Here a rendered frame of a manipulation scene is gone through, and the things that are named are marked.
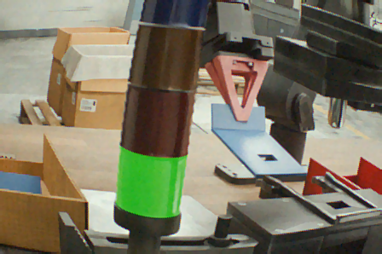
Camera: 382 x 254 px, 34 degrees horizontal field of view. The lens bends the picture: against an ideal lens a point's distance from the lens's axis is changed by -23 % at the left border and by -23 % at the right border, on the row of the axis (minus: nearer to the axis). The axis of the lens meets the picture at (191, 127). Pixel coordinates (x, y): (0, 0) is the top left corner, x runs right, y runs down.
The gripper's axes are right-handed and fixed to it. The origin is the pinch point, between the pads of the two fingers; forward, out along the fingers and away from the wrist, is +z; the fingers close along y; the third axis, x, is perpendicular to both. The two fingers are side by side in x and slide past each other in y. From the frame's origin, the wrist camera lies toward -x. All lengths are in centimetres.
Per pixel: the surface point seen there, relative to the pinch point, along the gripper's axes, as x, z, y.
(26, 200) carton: -30.7, 13.1, 17.8
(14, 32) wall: 41, -349, -998
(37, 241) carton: -29.7, 17.4, 15.8
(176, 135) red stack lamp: -24, 11, 45
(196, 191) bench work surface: -2.1, 8.1, -9.6
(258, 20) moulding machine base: 471, -359, -928
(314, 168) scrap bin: 12.5, 6.4, -2.1
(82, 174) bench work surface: -17.0, 6.2, -13.3
